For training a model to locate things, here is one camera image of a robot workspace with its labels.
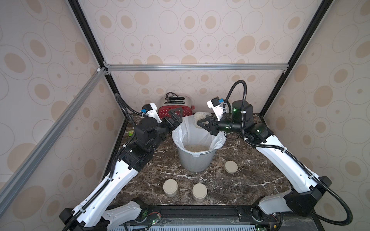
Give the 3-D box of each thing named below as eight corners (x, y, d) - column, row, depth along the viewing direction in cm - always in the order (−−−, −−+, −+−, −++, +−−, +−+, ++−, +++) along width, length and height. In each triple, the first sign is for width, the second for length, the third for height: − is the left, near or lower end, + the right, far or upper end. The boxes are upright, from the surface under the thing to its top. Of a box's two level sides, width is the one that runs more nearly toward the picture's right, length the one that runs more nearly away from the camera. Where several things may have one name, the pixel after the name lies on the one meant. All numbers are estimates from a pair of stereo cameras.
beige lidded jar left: (164, 197, 81) (162, 193, 75) (165, 183, 86) (163, 178, 80) (177, 197, 81) (176, 193, 75) (178, 183, 86) (177, 178, 80)
